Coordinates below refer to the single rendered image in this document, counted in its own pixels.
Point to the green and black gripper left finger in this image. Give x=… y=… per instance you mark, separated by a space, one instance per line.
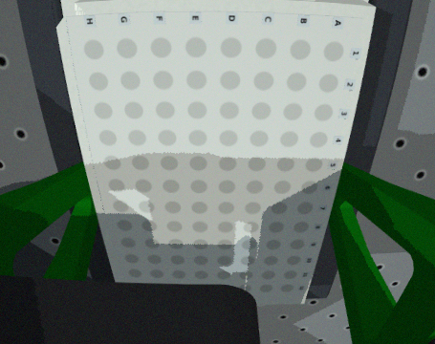
x=27 y=211

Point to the white well pcr plate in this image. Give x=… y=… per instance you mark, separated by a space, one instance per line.
x=213 y=133

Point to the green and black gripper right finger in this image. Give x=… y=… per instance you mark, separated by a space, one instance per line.
x=409 y=219

